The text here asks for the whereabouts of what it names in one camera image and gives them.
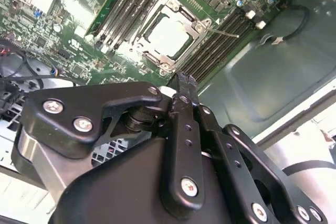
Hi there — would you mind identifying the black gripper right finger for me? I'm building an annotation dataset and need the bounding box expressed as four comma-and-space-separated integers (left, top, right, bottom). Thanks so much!
186, 74, 329, 224

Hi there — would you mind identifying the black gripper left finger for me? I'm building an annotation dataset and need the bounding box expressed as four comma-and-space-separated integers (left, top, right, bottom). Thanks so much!
20, 71, 206, 213

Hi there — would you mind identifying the silver topped CPU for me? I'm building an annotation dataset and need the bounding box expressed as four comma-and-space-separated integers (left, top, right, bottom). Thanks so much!
145, 16, 195, 60

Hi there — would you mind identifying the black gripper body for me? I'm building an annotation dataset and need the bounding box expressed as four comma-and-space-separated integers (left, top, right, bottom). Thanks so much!
49, 103, 251, 224

